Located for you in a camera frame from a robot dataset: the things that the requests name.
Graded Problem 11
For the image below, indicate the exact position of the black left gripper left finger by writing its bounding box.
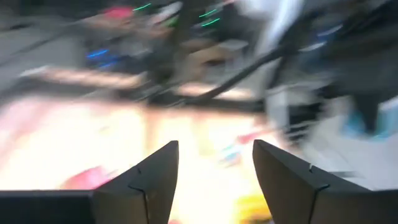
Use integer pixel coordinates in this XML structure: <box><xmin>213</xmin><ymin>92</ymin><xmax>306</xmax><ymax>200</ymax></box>
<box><xmin>93</xmin><ymin>140</ymin><xmax>180</xmax><ymax>224</ymax></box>

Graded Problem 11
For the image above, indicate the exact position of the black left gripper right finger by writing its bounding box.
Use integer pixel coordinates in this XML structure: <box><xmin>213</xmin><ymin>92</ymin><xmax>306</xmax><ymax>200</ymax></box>
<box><xmin>252</xmin><ymin>139</ymin><xmax>398</xmax><ymax>224</ymax></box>

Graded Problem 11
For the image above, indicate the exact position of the red plug charger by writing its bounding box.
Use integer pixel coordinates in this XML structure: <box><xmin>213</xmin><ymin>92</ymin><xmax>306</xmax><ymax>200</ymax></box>
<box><xmin>58</xmin><ymin>166</ymin><xmax>116</xmax><ymax>191</ymax></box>

